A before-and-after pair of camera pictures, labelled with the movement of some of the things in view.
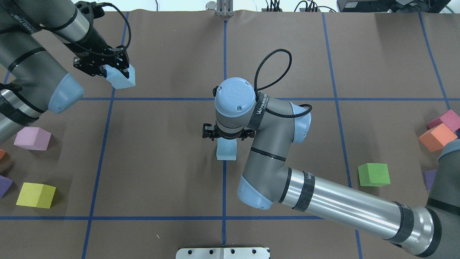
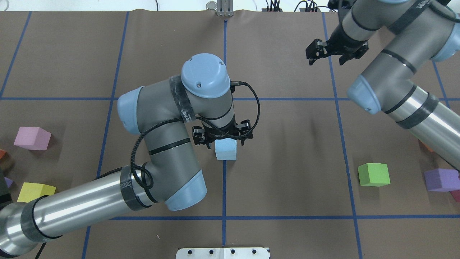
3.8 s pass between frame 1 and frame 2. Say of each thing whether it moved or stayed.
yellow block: stayed
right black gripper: moved
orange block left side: stayed
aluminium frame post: stayed
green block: stayed
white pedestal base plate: stayed
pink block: stayed
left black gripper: moved
